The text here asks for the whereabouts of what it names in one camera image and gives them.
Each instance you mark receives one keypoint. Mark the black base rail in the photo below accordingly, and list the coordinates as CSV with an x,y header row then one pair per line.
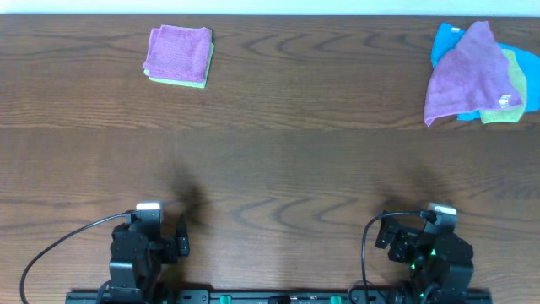
x,y
244,297

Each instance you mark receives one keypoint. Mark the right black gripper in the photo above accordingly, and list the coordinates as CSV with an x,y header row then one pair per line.
x,y
390,227

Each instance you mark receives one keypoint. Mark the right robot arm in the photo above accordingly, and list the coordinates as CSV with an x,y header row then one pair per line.
x,y
440,263

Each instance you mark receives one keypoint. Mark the folded green cloth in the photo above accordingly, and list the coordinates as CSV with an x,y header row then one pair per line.
x,y
198,80

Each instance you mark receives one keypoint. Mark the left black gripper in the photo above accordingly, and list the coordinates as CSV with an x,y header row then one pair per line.
x,y
177,246

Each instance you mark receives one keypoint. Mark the folded purple cloth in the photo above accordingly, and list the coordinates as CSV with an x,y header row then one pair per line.
x,y
179,52

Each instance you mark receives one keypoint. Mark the blue microfiber cloth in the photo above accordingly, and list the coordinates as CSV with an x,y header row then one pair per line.
x,y
523,71

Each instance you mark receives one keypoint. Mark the purple microfiber cloth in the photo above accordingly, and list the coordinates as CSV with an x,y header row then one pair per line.
x,y
470,77

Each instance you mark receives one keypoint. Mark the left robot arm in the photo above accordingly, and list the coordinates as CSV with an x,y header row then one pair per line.
x,y
136,282

